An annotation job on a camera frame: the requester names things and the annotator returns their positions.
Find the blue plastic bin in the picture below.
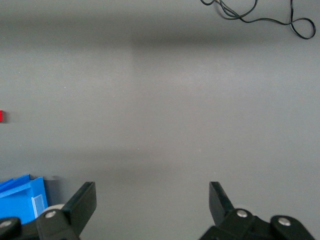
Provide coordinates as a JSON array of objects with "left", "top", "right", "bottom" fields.
[{"left": 0, "top": 173, "right": 49, "bottom": 225}]

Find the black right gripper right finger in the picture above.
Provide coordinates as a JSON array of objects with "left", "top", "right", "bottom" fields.
[{"left": 198, "top": 181, "right": 274, "bottom": 240}]

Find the thin black loose cable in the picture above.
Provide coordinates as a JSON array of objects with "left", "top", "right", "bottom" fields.
[{"left": 200, "top": 0, "right": 317, "bottom": 40}]

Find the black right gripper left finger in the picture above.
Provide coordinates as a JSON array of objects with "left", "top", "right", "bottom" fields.
[{"left": 35, "top": 181, "right": 98, "bottom": 240}]

